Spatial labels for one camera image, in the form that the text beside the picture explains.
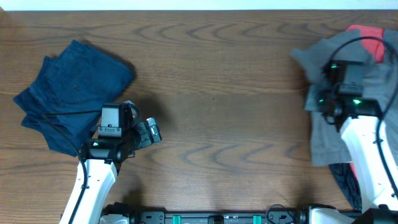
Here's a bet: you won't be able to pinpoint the black patterned garment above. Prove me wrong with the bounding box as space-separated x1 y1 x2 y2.
329 163 363 210

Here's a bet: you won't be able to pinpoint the folded navy blue shorts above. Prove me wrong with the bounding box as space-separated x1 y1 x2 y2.
14 40 135 157

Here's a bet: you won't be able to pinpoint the grey shorts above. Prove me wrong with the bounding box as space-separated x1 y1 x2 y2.
290 30 397 166

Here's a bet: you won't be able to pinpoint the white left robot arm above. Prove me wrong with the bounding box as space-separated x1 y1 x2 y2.
60 101 162 223

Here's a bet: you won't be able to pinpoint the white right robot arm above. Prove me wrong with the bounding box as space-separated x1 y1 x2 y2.
315 60 397 210

